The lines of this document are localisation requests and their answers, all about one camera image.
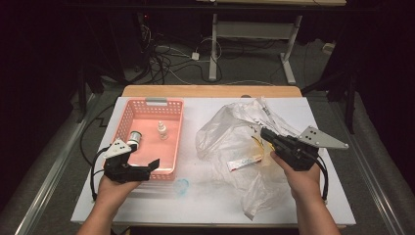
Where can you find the white board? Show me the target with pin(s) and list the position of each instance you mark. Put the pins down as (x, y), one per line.
(195, 209)

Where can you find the white metal desk frame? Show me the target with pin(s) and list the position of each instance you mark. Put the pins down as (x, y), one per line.
(213, 49)

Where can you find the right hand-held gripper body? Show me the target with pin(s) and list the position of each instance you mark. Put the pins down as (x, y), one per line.
(297, 153)

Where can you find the wooden table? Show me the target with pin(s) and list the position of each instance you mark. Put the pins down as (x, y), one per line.
(212, 90)

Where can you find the person's right hand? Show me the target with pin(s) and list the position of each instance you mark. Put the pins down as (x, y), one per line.
(303, 182)

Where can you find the white power adapter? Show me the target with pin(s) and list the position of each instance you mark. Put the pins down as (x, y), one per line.
(195, 56)

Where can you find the black stand leg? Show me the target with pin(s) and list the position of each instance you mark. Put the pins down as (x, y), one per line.
(82, 98)

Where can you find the small white box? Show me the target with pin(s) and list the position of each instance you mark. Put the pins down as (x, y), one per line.
(328, 48)

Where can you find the small white dropper bottle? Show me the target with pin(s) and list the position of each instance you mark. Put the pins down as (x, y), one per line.
(162, 131)

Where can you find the white jar with green label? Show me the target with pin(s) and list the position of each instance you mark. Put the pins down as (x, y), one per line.
(134, 137)

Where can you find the metal floor rail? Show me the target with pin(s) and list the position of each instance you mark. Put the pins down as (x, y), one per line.
(380, 199)
(57, 169)

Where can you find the clear smiley plastic bag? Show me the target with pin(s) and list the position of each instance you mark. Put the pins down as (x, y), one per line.
(225, 137)

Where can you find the person's left hand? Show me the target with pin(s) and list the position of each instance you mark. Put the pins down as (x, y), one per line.
(112, 192)

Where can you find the white tube with red end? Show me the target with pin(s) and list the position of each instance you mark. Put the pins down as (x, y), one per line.
(243, 163)

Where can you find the pink plastic basket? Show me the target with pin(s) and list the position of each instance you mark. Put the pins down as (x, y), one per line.
(153, 153)

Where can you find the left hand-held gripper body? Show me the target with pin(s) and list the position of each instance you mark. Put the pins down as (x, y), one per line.
(120, 171)

